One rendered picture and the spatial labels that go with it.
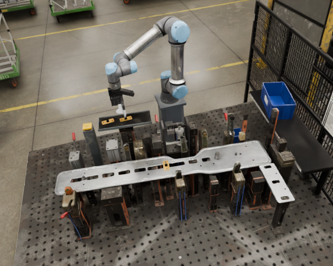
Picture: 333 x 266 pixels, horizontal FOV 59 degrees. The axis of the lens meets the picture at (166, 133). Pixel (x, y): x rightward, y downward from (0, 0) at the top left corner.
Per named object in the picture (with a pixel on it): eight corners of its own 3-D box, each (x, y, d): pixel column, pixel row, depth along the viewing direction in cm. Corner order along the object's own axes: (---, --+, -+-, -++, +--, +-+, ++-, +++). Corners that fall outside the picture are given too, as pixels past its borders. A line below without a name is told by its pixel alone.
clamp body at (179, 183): (176, 222, 192) (174, 189, 170) (173, 207, 201) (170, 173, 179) (190, 220, 193) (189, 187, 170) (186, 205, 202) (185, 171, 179)
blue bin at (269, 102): (269, 120, 212) (272, 105, 203) (259, 96, 235) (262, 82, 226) (293, 119, 211) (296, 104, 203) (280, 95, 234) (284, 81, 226)
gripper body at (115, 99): (110, 101, 196) (106, 85, 188) (122, 97, 198) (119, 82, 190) (112, 107, 190) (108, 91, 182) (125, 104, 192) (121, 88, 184)
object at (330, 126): (340, 148, 171) (359, 105, 151) (320, 124, 188) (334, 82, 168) (343, 147, 171) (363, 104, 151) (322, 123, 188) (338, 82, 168)
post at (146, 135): (149, 176, 223) (143, 138, 197) (149, 171, 227) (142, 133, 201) (156, 176, 224) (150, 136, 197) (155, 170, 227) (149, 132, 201)
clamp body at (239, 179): (230, 217, 192) (234, 183, 170) (224, 202, 201) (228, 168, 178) (243, 215, 193) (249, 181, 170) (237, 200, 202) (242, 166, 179)
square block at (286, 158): (273, 197, 201) (283, 161, 178) (268, 188, 207) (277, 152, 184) (285, 195, 202) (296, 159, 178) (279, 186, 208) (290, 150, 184)
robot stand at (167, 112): (158, 131, 262) (154, 94, 236) (180, 126, 265) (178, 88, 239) (164, 146, 247) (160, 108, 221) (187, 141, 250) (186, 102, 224)
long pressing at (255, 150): (53, 199, 177) (52, 198, 176) (58, 172, 194) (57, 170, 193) (273, 164, 186) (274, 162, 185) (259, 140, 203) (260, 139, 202)
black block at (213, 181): (209, 215, 195) (210, 188, 175) (205, 202, 203) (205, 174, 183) (220, 214, 195) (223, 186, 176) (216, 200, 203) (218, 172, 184)
